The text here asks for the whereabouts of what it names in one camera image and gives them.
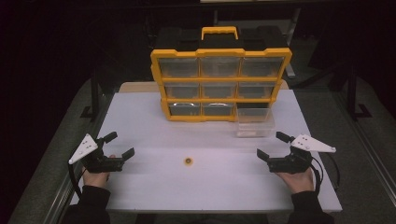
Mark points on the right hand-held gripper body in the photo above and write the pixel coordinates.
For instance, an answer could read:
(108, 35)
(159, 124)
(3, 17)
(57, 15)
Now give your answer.
(291, 163)

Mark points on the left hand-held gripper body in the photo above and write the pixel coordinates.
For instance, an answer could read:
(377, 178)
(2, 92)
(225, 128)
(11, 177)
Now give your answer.
(93, 160)

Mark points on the clear plastic drawer bin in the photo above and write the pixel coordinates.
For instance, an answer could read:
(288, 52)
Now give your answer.
(255, 127)

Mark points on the person's left hand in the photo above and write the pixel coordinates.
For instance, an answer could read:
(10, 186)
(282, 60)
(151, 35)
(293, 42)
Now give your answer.
(95, 179)

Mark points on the person's right hand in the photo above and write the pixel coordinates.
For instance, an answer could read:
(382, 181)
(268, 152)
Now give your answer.
(297, 182)

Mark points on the black metal stand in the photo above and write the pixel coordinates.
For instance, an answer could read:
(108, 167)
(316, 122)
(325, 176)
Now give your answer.
(352, 93)
(94, 93)

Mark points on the light wooden board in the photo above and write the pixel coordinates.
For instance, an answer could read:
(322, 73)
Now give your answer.
(137, 87)

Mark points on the set of clear organizer drawers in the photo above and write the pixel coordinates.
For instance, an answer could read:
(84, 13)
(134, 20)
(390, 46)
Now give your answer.
(182, 90)

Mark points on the yellow black organizer cabinet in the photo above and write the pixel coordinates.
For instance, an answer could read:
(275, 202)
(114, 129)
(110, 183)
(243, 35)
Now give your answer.
(218, 79)

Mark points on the grey metal stand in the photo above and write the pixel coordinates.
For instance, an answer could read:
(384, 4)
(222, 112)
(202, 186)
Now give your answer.
(293, 28)

